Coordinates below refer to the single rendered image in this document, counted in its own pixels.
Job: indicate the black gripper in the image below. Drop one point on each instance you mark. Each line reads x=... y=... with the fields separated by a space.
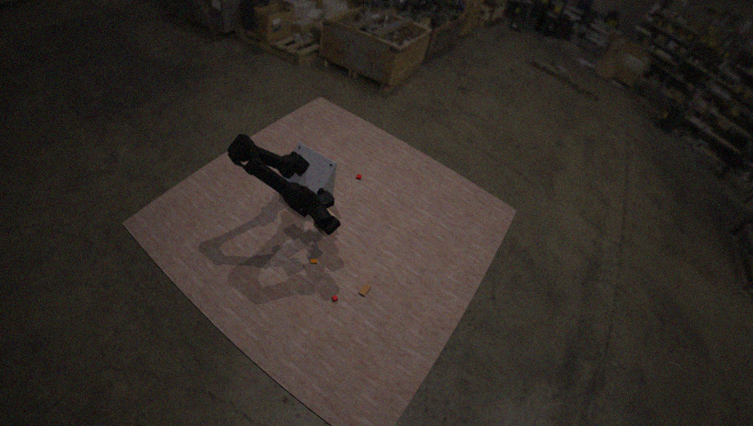
x=332 y=227

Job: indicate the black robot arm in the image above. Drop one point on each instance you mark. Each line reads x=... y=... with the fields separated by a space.
x=243 y=149

